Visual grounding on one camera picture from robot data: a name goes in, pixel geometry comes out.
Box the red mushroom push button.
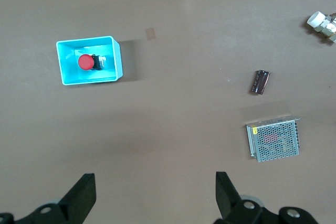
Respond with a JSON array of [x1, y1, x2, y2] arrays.
[[77, 53, 107, 72]]

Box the metal pipe fitting white caps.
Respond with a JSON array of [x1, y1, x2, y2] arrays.
[[306, 10, 336, 44]]

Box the dark brown cylindrical capacitor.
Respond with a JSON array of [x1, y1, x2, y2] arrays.
[[249, 69, 271, 95]]

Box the metal mesh power supply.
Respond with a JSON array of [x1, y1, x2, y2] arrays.
[[245, 115, 301, 163]]

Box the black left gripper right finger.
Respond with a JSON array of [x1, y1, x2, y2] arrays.
[[214, 172, 320, 224]]

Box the cyan plastic bin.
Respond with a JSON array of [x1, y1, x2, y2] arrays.
[[56, 35, 124, 86]]

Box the brown tape patch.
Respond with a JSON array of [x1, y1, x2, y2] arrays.
[[145, 27, 158, 41]]

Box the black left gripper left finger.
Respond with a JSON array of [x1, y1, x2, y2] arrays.
[[15, 173, 97, 224]]

